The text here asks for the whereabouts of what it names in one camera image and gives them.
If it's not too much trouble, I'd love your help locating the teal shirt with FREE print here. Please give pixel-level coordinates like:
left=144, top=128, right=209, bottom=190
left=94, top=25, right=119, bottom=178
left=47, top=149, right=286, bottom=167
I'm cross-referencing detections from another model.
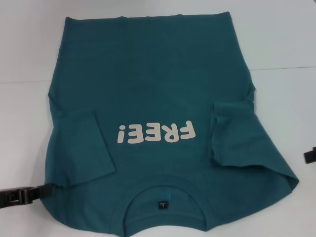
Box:
left=40, top=11, right=299, bottom=234

